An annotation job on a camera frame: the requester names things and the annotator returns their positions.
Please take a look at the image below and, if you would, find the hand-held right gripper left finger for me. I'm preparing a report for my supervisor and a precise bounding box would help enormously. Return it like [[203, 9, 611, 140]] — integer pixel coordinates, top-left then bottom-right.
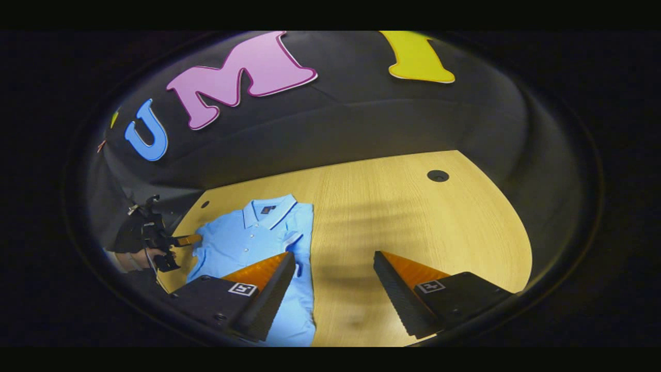
[[165, 252, 296, 343]]

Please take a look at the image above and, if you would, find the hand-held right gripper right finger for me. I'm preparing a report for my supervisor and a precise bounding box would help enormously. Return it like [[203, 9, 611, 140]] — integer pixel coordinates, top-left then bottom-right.
[[373, 251, 514, 340]]

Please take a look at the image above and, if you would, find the light blue T-shirt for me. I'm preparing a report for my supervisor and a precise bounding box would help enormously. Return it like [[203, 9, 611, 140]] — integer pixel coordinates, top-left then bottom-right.
[[186, 194, 317, 347]]

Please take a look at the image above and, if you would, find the black backdrop cloth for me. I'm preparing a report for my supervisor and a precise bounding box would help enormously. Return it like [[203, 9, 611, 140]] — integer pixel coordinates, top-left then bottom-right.
[[85, 30, 584, 269]]

